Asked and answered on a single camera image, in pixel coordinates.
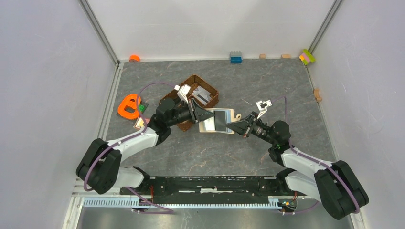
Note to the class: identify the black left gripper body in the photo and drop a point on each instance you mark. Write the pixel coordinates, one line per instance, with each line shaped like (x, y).
(182, 114)

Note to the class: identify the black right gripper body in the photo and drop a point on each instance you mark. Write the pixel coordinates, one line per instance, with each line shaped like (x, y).
(257, 128)

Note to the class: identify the dark grey credit card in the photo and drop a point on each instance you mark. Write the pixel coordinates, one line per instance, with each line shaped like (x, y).
(220, 120)

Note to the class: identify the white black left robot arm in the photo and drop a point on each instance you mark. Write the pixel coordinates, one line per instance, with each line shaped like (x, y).
(100, 168)

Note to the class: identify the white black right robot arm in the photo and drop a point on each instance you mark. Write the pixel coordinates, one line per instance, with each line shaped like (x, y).
(333, 184)

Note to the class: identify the silver white card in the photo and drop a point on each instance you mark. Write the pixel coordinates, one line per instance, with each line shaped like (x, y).
(202, 95)

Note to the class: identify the pink triangle picture card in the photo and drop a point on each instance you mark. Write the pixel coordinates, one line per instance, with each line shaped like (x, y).
(140, 123)

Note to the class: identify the woven wicker divided basket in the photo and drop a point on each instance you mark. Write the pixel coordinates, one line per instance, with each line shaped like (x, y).
(194, 81)

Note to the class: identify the small green brick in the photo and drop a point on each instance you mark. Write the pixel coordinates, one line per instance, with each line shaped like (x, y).
(142, 107)

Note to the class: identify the orange plastic letter toy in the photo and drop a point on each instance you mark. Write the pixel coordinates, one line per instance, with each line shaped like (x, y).
(128, 107)

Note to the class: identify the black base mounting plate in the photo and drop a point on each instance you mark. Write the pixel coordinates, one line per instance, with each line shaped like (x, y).
(213, 189)

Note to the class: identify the blue toy brick stack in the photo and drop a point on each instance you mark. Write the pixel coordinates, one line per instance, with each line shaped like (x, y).
(235, 57)

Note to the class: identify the curved wooden block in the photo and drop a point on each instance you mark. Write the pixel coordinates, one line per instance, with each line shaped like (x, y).
(317, 95)

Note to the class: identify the orange round cap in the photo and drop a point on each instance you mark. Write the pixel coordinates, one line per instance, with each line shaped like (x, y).
(134, 58)

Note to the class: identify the small wooden block right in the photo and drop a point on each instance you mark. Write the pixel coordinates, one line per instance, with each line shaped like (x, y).
(286, 56)

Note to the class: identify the green pink yellow brick stack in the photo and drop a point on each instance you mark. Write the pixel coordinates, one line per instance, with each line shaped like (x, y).
(306, 57)

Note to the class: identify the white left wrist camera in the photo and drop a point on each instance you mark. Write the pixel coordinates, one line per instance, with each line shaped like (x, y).
(182, 92)

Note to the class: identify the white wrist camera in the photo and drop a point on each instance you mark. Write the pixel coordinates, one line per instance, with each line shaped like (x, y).
(263, 107)
(182, 92)

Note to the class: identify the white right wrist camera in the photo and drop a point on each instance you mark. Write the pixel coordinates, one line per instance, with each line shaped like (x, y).
(263, 107)

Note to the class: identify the aluminium frame rail right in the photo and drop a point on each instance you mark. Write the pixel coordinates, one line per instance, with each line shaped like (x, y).
(325, 24)

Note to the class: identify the aluminium frame rail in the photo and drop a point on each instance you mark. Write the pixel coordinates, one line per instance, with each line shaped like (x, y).
(325, 24)
(99, 31)

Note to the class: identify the aluminium frame rail left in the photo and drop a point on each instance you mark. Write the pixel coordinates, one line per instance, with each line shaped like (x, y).
(99, 31)

